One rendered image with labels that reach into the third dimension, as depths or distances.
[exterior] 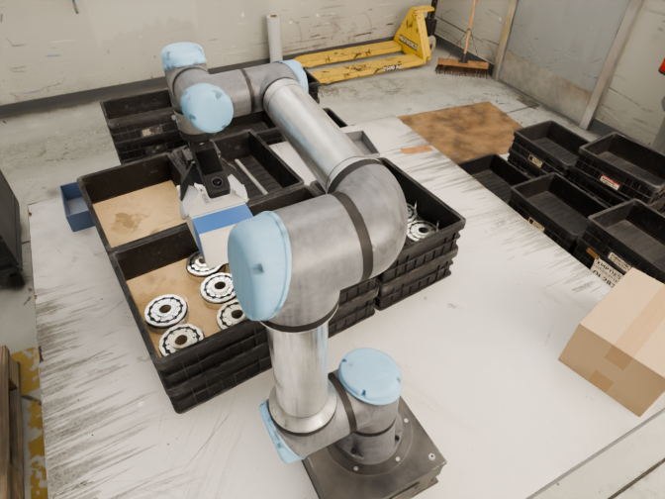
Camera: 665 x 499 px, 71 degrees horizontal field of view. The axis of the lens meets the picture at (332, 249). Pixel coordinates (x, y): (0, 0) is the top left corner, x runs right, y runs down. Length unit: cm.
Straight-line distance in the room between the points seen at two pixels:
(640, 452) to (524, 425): 104
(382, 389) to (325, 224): 42
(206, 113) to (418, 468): 78
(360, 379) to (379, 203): 41
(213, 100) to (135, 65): 363
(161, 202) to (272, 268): 117
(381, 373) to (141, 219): 98
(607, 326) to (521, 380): 25
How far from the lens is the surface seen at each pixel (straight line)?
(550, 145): 305
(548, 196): 260
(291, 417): 81
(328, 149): 67
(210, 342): 107
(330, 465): 105
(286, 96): 79
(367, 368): 89
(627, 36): 397
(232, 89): 84
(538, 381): 137
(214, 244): 100
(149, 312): 126
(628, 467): 223
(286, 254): 50
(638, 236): 235
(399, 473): 105
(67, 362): 145
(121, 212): 164
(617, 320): 138
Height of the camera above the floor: 178
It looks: 43 degrees down
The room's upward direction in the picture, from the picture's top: 1 degrees clockwise
